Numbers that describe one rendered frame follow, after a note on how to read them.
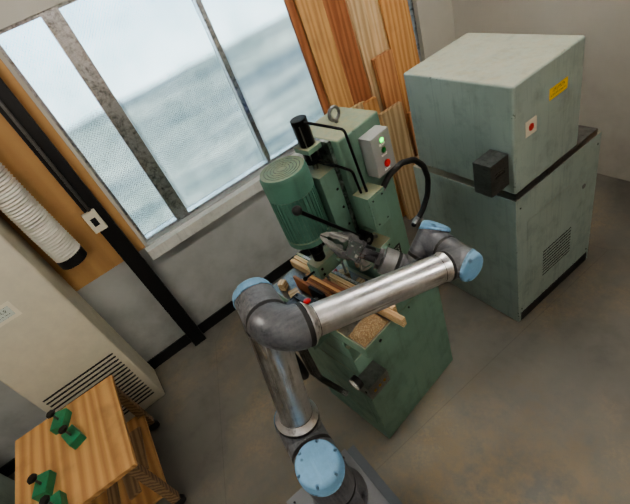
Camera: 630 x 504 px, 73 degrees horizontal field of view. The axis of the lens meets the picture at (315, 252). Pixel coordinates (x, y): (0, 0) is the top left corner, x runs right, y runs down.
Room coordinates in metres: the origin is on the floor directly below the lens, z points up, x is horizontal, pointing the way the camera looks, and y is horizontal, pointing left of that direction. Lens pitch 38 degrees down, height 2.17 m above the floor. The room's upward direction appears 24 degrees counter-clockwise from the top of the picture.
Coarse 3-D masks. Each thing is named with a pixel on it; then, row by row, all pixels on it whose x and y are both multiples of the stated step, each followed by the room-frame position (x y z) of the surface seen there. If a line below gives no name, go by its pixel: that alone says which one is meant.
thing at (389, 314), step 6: (294, 264) 1.55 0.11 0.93; (300, 264) 1.52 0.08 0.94; (300, 270) 1.52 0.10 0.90; (306, 270) 1.47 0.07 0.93; (378, 312) 1.10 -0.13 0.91; (384, 312) 1.06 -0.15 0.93; (390, 312) 1.05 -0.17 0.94; (390, 318) 1.04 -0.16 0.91; (396, 318) 1.01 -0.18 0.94; (402, 318) 1.00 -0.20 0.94; (402, 324) 0.99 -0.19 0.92
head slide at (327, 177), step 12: (312, 168) 1.42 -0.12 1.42; (324, 168) 1.38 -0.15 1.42; (324, 180) 1.34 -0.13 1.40; (336, 180) 1.36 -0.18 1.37; (324, 192) 1.33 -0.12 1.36; (336, 192) 1.35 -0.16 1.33; (324, 204) 1.35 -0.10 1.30; (336, 204) 1.34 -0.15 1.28; (336, 216) 1.33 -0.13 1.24; (348, 216) 1.36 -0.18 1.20; (348, 228) 1.35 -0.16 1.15; (336, 240) 1.36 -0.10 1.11
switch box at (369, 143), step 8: (376, 128) 1.39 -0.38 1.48; (384, 128) 1.37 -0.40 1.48; (368, 136) 1.36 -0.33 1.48; (376, 136) 1.34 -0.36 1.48; (384, 136) 1.36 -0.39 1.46; (360, 144) 1.37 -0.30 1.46; (368, 144) 1.34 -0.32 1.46; (376, 144) 1.34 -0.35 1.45; (384, 144) 1.35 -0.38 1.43; (368, 152) 1.34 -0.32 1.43; (376, 152) 1.33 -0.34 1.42; (384, 152) 1.35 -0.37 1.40; (392, 152) 1.37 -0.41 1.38; (368, 160) 1.35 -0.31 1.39; (376, 160) 1.33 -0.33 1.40; (384, 160) 1.34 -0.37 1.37; (392, 160) 1.36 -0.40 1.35; (368, 168) 1.37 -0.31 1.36; (376, 168) 1.33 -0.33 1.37; (384, 168) 1.34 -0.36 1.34; (376, 176) 1.34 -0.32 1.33
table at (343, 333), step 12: (288, 276) 1.52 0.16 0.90; (300, 276) 1.49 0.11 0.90; (276, 288) 1.48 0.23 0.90; (288, 288) 1.45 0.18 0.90; (288, 300) 1.37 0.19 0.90; (396, 324) 1.05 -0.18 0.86; (324, 336) 1.14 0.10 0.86; (336, 336) 1.12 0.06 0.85; (384, 336) 1.01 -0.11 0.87; (312, 348) 1.12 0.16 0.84; (360, 348) 0.99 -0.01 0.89; (372, 348) 0.98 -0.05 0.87
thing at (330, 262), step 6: (324, 252) 1.37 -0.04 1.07; (330, 252) 1.35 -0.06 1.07; (312, 258) 1.36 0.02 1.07; (324, 258) 1.33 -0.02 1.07; (330, 258) 1.33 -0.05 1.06; (312, 264) 1.33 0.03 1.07; (318, 264) 1.31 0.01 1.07; (324, 264) 1.31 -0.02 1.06; (330, 264) 1.32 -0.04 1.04; (336, 264) 1.34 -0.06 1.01; (312, 270) 1.33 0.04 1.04; (318, 270) 1.29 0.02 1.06; (324, 270) 1.31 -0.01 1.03; (330, 270) 1.32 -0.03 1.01; (318, 276) 1.31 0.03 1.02; (324, 276) 1.30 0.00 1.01
